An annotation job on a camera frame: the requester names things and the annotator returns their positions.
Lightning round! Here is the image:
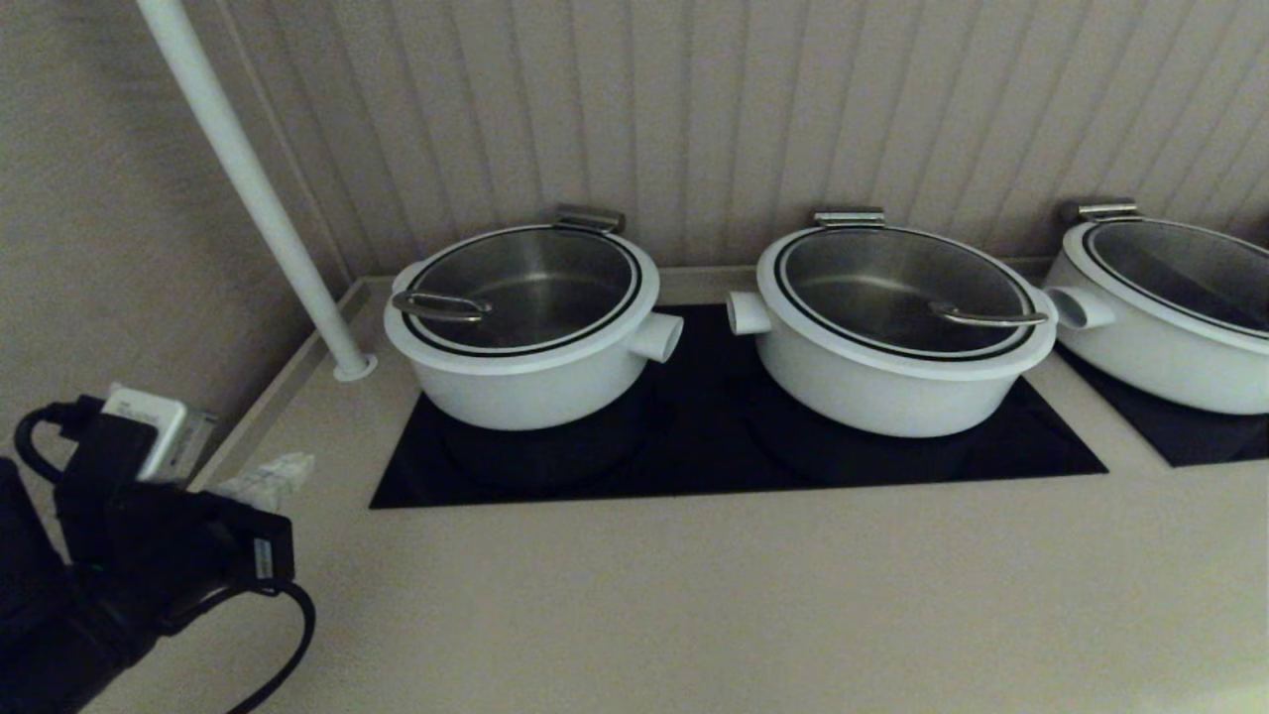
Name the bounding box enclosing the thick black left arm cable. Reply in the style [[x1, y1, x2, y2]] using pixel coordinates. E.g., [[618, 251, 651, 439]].
[[14, 401, 100, 489]]

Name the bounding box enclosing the white pot with steel liner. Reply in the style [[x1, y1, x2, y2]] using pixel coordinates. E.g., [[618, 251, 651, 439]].
[[727, 288, 1056, 439], [392, 263, 685, 431], [1041, 226, 1269, 416]]

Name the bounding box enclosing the white rimmed glass lid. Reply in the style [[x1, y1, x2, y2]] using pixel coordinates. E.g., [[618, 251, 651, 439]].
[[384, 224, 661, 376], [755, 226, 1058, 383], [1061, 220, 1269, 354]]

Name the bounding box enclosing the white metal pole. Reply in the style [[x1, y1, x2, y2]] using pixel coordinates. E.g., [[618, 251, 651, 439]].
[[137, 0, 380, 383]]

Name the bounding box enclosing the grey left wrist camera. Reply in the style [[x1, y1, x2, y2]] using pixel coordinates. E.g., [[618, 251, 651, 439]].
[[99, 385, 219, 485]]

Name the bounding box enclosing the black glass cooktop panel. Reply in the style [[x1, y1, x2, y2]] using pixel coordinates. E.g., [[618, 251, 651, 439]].
[[1053, 342, 1269, 469], [370, 305, 1108, 510]]

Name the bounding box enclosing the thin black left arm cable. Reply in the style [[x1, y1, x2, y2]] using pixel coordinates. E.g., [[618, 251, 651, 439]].
[[159, 578, 318, 714]]

